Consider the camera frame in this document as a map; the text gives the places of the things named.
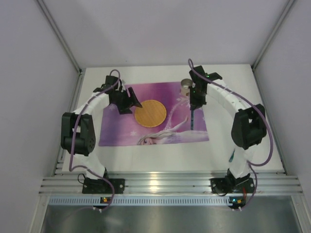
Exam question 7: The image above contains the aluminium mounting rail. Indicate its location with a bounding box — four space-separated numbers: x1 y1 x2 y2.
39 172 303 196

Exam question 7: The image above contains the round orange woven plate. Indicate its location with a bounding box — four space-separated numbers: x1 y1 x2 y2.
134 100 167 128

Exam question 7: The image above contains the metal spoon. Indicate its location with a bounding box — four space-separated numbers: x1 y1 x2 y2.
190 110 194 131

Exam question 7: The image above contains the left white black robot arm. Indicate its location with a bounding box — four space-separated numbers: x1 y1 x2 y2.
61 74 142 179

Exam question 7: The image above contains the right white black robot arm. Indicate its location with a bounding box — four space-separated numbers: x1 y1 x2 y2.
189 66 271 192

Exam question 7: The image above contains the purple printed cloth placemat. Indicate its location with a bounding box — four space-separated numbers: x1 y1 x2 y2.
98 82 209 147

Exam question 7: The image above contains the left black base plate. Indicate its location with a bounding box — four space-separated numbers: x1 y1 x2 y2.
82 178 125 194

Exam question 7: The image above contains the perforated grey cable duct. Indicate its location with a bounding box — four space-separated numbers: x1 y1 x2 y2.
49 196 242 206

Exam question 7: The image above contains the metal fork teal handle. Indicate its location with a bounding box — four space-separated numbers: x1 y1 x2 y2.
228 150 235 163

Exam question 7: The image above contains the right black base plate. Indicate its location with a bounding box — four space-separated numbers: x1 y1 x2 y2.
210 177 255 196

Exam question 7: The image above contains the beige metal cup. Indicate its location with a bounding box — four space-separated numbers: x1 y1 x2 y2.
180 79 193 96

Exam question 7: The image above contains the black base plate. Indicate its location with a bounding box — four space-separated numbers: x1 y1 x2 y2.
82 178 125 194
210 177 255 196

